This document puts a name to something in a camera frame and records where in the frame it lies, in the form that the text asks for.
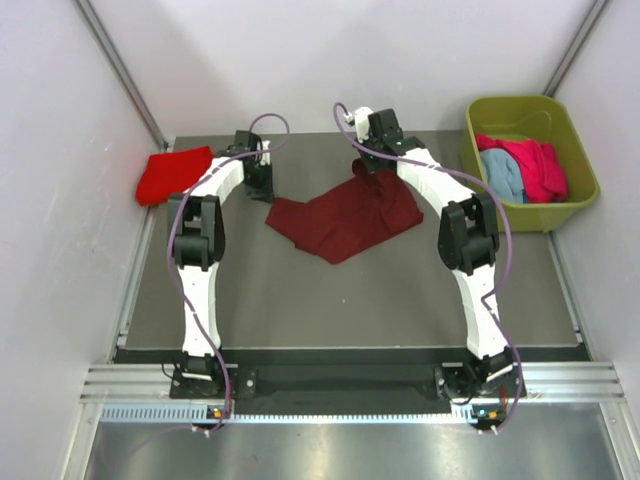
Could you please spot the dark red t-shirt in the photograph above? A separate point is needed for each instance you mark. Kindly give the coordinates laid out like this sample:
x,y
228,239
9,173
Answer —
x,y
362,212

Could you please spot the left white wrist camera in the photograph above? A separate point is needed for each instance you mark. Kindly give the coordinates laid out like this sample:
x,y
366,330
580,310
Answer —
x,y
265,153

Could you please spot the olive green plastic bin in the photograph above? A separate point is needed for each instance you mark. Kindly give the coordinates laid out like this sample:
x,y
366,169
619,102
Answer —
x,y
544,120

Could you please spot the pink garment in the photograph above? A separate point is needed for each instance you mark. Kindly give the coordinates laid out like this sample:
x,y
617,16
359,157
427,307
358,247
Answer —
x,y
544,179

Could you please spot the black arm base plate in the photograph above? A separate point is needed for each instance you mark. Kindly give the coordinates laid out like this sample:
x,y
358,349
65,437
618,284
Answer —
x,y
304,383

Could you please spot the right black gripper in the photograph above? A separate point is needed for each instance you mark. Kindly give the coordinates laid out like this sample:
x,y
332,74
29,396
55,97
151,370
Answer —
x,y
371,167

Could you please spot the grey slotted cable duct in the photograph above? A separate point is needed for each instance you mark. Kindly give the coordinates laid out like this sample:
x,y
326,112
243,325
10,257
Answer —
x,y
204,414

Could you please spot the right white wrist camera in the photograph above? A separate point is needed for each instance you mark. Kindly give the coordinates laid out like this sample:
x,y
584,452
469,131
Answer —
x,y
359,120

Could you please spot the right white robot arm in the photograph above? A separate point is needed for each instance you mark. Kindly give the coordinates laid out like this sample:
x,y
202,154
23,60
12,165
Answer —
x,y
467,244

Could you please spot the aluminium front rail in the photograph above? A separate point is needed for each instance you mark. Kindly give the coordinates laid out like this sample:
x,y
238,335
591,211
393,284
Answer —
x,y
545,381

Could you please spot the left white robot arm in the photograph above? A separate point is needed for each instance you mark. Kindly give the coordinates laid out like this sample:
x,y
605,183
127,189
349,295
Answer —
x,y
196,244

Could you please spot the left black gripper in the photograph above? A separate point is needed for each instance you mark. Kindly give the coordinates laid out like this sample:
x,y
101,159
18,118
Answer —
x,y
265,192

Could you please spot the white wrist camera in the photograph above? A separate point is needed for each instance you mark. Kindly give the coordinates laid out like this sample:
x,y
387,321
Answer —
x,y
359,120
265,153

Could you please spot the folded bright red t-shirt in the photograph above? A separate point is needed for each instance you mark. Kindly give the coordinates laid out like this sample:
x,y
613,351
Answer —
x,y
169,173

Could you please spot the light blue garment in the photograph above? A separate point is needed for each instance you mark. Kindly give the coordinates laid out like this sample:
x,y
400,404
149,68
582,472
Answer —
x,y
503,175

